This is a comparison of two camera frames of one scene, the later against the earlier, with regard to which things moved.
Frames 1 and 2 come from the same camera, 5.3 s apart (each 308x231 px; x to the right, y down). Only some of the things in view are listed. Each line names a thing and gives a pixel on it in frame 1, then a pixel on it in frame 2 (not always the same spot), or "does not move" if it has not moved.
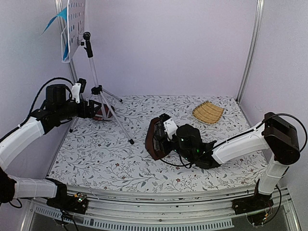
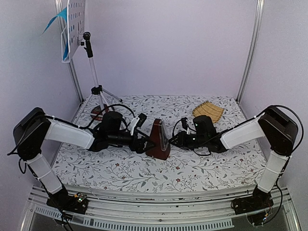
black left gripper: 90,113 to 140,148
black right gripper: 166,150 to 182,141
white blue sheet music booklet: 65,36 does not move
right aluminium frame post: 252,51 does not move
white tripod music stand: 77,38 does not move
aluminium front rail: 109,209 does not move
